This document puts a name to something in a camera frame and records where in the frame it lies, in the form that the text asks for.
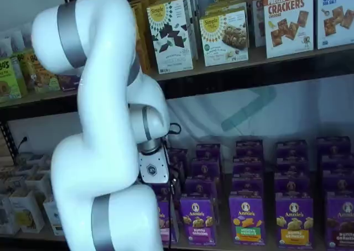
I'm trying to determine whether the Simple Mills dark chocolate box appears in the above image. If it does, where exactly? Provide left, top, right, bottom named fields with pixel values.
left=146, top=0, right=194, bottom=74

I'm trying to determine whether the orange pretzel crackers cheddar box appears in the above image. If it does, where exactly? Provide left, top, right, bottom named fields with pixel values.
left=262, top=0, right=315, bottom=59

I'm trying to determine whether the purple Annie's box yellow patch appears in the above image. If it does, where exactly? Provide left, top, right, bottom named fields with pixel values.
left=275, top=197, right=315, bottom=249

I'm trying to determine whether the black wall plug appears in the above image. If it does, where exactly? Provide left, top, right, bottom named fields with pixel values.
left=17, top=136, right=30, bottom=154

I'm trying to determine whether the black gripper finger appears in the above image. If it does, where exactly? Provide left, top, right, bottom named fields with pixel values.
left=169, top=176, right=179, bottom=197

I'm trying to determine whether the white box dark label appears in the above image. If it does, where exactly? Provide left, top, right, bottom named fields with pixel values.
left=43, top=198, right=66, bottom=237

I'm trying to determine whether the blue pretzel crackers box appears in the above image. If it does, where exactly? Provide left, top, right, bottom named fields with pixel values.
left=316, top=0, right=354, bottom=50

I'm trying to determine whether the open white carton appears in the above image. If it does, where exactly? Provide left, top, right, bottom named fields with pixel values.
left=37, top=164, right=55, bottom=180
left=24, top=173, right=52, bottom=194

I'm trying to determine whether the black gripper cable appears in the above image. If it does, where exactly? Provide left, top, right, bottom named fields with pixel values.
left=163, top=122, right=182, bottom=169

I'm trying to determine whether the yellow green Bobo's box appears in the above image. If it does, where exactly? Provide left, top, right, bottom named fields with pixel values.
left=22, top=49, right=60, bottom=94

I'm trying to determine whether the purple Annie's box pink patch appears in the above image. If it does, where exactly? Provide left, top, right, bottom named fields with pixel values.
left=156, top=198, right=180, bottom=245

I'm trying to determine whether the purple Annie's box brown patch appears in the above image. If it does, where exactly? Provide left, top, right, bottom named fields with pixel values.
left=325, top=197, right=354, bottom=251

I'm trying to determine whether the Simple Mills white box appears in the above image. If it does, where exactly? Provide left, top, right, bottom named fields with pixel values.
left=204, top=0, right=251, bottom=49
left=162, top=0, right=200, bottom=61

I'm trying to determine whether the white box grey print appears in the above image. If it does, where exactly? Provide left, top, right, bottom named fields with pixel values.
left=0, top=197, right=20, bottom=235

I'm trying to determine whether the black metal shelving rack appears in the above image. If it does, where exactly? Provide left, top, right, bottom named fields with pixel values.
left=0, top=92, right=81, bottom=251
left=60, top=0, right=354, bottom=251

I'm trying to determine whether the white pouch bag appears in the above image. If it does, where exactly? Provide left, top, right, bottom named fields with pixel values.
left=8, top=28, right=24, bottom=53
left=0, top=38, right=13, bottom=60
left=20, top=23, right=35, bottom=48

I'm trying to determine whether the purple Annie's box green patch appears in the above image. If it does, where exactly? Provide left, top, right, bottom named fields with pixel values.
left=228, top=196, right=267, bottom=247

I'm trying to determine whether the white box yellow print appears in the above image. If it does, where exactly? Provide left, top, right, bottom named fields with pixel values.
left=9, top=190, right=45, bottom=234

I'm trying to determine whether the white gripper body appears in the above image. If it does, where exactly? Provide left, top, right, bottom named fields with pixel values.
left=137, top=147, right=170, bottom=185

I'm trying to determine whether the Simple Mills almond bar box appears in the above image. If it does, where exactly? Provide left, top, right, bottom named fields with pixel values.
left=199, top=9, right=249, bottom=67

